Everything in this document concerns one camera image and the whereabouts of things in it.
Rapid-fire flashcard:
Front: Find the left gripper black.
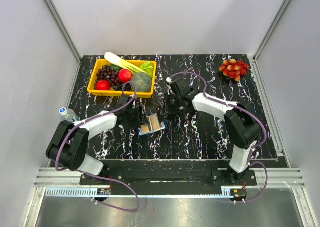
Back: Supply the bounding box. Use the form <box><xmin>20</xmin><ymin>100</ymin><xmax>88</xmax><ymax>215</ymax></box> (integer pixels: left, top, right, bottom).
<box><xmin>125</xmin><ymin>104</ymin><xmax>149</xmax><ymax>129</ymax></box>

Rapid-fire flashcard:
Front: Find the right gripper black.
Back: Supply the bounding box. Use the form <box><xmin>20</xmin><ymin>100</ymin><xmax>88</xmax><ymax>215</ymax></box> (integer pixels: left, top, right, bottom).
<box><xmin>161</xmin><ymin>92</ymin><xmax>182</xmax><ymax>116</ymax></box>

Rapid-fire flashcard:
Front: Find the gold credit card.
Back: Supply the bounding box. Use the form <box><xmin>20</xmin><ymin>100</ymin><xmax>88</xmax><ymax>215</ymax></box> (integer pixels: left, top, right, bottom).
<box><xmin>141</xmin><ymin>125</ymin><xmax>150</xmax><ymax>134</ymax></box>
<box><xmin>149</xmin><ymin>114</ymin><xmax>161</xmax><ymax>131</ymax></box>

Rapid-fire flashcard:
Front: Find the blue card holder wallet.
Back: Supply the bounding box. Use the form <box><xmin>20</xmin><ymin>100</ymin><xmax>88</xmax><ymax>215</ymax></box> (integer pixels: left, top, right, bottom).
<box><xmin>138</xmin><ymin>114</ymin><xmax>168</xmax><ymax>136</ymax></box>

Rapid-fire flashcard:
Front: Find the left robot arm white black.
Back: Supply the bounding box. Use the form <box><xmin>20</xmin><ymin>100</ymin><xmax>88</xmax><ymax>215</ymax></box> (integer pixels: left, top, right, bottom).
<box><xmin>45</xmin><ymin>94</ymin><xmax>148</xmax><ymax>185</ymax></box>

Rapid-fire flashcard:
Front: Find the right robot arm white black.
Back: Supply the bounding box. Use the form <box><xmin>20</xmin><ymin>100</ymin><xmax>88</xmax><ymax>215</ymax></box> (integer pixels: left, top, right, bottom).
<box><xmin>163</xmin><ymin>77</ymin><xmax>266</xmax><ymax>185</ymax></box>

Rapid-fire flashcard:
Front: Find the dark blue grape bunch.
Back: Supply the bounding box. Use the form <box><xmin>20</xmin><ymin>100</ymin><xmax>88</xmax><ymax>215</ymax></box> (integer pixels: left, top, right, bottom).
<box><xmin>112</xmin><ymin>82</ymin><xmax>132</xmax><ymax>92</ymax></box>

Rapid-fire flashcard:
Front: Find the green cantaloupe melon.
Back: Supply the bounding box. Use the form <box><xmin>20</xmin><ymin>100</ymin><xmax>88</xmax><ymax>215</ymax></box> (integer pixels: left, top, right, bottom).
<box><xmin>130</xmin><ymin>72</ymin><xmax>152</xmax><ymax>93</ymax></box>

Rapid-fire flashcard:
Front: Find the red apple upper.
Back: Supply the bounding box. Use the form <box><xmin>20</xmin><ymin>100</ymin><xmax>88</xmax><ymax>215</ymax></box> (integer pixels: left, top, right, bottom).
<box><xmin>118</xmin><ymin>69</ymin><xmax>133</xmax><ymax>84</ymax></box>

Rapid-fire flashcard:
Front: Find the red apple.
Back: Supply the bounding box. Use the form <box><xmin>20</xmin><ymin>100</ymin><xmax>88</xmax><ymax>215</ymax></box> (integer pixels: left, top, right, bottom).
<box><xmin>118</xmin><ymin>69</ymin><xmax>133</xmax><ymax>84</ymax></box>
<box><xmin>95</xmin><ymin>79</ymin><xmax>111</xmax><ymax>91</ymax></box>

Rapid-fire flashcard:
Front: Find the red apple lower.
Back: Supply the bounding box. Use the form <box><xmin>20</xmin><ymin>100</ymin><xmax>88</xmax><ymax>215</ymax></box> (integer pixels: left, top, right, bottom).
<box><xmin>95</xmin><ymin>79</ymin><xmax>111</xmax><ymax>91</ymax></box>

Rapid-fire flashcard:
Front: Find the green lettuce leaf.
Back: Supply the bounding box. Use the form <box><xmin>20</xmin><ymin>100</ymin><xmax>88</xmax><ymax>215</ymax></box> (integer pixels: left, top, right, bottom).
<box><xmin>140</xmin><ymin>61</ymin><xmax>154</xmax><ymax>78</ymax></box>

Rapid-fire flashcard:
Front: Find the purple grape bunch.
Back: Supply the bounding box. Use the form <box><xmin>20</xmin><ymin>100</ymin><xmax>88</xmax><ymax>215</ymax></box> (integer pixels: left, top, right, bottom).
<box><xmin>95</xmin><ymin>65</ymin><xmax>121</xmax><ymax>87</ymax></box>

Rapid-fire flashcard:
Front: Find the green avocado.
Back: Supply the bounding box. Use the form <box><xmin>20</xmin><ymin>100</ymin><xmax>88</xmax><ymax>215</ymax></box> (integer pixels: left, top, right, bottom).
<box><xmin>110</xmin><ymin>64</ymin><xmax>122</xmax><ymax>71</ymax></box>

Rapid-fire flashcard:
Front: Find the white daikon radish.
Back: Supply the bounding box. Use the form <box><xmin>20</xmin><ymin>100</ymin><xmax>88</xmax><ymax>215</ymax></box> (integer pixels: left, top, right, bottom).
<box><xmin>104</xmin><ymin>52</ymin><xmax>145</xmax><ymax>74</ymax></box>

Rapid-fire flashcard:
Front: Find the yellow plastic bin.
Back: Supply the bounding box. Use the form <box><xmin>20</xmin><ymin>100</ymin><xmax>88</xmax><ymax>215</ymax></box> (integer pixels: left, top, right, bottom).
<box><xmin>87</xmin><ymin>59</ymin><xmax>157</xmax><ymax>99</ymax></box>

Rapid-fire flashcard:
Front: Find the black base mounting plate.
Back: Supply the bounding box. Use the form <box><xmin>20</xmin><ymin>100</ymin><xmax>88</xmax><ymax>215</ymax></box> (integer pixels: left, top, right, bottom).
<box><xmin>79</xmin><ymin>159</ymin><xmax>258</xmax><ymax>197</ymax></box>

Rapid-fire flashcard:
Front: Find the clear water bottle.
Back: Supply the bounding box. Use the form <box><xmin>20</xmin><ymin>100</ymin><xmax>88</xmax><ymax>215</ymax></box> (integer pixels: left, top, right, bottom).
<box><xmin>59</xmin><ymin>107</ymin><xmax>80</xmax><ymax>123</ymax></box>

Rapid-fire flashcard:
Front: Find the red lychee bunch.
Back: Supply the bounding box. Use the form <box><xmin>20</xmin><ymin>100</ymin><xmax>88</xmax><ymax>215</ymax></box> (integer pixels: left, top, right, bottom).
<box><xmin>218</xmin><ymin>59</ymin><xmax>249</xmax><ymax>82</ymax></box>

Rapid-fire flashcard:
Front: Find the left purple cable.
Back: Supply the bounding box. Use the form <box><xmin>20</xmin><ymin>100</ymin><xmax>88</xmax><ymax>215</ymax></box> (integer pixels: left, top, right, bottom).
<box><xmin>54</xmin><ymin>81</ymin><xmax>141</xmax><ymax>212</ymax></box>

